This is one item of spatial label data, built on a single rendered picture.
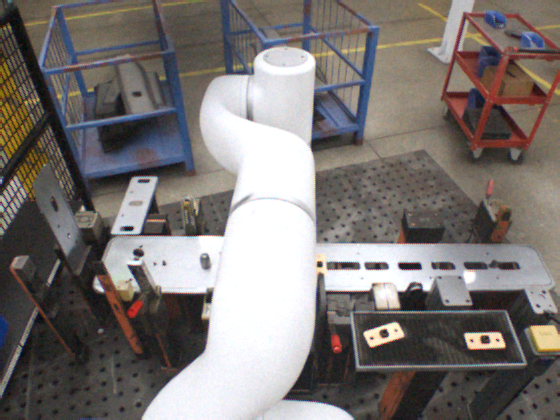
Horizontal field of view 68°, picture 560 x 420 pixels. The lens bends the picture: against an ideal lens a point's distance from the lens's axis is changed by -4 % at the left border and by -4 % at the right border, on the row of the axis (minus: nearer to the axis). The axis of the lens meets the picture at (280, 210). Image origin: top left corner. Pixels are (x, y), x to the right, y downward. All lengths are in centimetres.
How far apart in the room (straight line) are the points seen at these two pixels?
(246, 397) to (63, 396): 124
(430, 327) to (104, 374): 102
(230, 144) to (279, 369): 28
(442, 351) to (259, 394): 72
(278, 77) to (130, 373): 116
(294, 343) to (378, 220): 157
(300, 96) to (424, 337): 64
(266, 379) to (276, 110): 38
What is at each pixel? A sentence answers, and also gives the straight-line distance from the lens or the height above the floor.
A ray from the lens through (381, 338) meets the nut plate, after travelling 101.
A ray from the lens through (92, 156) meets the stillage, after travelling 337.
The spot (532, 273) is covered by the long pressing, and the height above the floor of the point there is 100.
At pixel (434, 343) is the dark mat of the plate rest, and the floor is 116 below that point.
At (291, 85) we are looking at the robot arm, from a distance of 59.
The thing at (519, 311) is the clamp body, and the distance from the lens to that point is 139.
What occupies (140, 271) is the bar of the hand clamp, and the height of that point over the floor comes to 118.
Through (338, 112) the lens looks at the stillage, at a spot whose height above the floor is 16.
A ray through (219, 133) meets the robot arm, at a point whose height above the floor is 172.
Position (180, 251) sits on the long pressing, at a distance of 137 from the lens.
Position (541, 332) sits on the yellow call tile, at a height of 116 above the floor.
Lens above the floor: 202
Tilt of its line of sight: 44 degrees down
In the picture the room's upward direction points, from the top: straight up
